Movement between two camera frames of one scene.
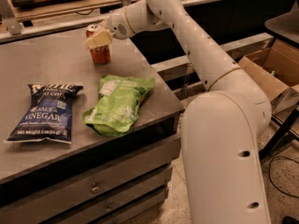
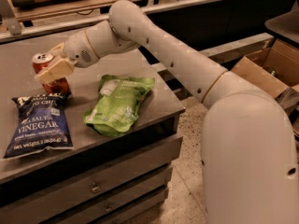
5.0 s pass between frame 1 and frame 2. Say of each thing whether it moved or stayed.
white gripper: moved
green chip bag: stayed
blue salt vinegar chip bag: moved
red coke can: moved
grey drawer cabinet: stayed
